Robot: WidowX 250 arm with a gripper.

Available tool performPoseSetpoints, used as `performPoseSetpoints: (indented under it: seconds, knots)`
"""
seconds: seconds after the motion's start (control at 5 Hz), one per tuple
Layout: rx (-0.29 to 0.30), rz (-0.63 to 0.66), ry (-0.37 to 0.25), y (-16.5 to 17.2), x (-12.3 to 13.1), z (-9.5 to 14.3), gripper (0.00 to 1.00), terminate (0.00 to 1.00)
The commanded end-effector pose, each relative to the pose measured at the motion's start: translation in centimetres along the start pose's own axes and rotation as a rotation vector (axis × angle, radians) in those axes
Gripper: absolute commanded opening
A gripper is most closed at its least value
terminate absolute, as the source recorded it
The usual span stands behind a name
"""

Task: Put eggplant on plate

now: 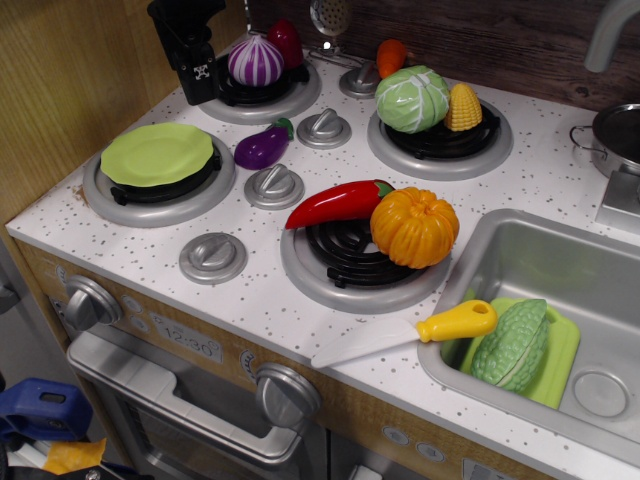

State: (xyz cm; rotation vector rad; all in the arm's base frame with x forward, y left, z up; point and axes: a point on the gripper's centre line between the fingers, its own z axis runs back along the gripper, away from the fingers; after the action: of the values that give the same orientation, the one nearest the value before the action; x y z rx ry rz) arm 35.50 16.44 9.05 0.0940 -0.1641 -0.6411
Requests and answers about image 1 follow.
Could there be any orange toy pumpkin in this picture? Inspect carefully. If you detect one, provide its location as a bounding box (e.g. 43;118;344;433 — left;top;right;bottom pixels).
370;187;460;270

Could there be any silver slotted spoon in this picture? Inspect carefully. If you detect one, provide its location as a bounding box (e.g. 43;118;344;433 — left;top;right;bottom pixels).
310;0;352;51

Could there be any silver stove knob lower middle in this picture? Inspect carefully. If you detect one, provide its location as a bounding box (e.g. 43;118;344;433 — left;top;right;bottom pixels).
244;164;305;211

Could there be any oven clock display panel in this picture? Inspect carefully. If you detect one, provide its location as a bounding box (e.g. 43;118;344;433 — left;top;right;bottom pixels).
150;312;224;364

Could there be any stove burner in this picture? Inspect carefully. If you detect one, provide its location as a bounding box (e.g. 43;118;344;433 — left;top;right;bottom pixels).
199;55;321;125
83;136;236;228
367;101;514;181
280;220;451;315

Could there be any dark red toy vegetable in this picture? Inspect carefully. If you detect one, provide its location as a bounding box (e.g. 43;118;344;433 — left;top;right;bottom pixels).
267;19;304;71

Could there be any purple white toy onion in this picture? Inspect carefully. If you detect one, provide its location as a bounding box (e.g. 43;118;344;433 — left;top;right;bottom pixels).
227;36;284;87

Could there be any rear left stove burner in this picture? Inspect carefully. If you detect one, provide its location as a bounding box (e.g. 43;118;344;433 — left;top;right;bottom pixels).
199;55;321;125

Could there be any rear right stove burner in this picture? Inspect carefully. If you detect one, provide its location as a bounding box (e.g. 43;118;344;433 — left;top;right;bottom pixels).
367;101;514;181

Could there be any red toy chili pepper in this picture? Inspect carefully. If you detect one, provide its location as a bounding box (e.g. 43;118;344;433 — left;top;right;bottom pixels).
285;179;395;230

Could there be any yellow cloth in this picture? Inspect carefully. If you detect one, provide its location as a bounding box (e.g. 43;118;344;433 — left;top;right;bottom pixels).
43;438;108;475

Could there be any silver toy faucet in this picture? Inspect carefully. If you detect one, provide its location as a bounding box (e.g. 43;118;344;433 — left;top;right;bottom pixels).
584;0;639;73

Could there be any silver stove knob front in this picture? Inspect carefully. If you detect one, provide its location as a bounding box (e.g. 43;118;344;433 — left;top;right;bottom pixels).
179;232;248;285

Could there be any green toy cabbage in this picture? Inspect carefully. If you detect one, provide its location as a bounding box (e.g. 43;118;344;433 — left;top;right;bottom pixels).
375;65;450;134

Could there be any right oven dial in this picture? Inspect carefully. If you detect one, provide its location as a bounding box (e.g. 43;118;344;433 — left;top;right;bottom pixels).
256;362;322;428

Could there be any silver toy sink basin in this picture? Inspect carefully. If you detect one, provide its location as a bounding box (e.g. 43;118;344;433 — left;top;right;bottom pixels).
418;209;639;465

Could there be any silver oven door handle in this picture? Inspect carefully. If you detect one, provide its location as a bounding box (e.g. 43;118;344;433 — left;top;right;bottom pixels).
67;332;303;469

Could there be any blue clamp tool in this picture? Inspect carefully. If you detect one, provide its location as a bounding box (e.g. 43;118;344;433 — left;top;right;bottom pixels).
1;378;93;441

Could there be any yellow handled toy knife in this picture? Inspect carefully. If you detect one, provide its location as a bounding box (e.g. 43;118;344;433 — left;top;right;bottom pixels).
311;300;499;369

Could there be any front right stove burner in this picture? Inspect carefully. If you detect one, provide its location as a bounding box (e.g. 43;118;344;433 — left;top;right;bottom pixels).
280;220;451;315

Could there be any silver stove knob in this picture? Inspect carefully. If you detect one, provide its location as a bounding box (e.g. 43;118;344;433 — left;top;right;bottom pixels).
296;108;352;150
244;164;305;211
179;232;248;285
339;61;381;99

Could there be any silver stove knob rear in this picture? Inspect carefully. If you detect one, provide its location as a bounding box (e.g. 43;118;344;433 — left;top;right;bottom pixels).
339;61;381;99

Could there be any purple toy eggplant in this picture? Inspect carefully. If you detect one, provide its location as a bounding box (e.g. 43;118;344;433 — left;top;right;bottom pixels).
234;118;294;170

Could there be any green toy bitter gourd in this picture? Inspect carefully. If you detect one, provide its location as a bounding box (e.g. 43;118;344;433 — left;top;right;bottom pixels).
470;299;550;393

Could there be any green toy plate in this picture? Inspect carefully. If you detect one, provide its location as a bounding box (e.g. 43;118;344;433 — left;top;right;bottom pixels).
100;122;214;188

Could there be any left oven dial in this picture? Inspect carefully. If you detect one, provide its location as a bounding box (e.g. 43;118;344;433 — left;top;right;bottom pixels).
65;275;124;331

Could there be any oven dial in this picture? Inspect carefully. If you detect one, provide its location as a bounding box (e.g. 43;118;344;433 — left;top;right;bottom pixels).
65;275;124;331
256;362;322;428

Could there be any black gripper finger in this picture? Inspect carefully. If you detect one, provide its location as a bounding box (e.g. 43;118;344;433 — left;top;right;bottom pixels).
177;43;220;105

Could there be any front left stove burner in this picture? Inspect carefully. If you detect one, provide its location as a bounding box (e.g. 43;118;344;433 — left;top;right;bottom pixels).
83;136;236;228

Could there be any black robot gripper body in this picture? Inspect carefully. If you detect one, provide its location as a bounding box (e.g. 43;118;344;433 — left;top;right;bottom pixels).
147;0;226;72

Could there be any silver stove knob upper middle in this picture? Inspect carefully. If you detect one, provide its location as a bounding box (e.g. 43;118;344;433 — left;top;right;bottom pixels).
296;108;352;150

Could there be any yellow toy corn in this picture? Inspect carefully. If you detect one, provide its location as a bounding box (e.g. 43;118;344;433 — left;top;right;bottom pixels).
444;83;483;132

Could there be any orange toy carrot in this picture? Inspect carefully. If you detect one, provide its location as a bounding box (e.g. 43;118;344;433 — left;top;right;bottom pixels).
376;39;407;79

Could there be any green toy cutting board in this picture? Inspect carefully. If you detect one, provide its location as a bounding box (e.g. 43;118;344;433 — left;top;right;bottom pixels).
458;297;582;411

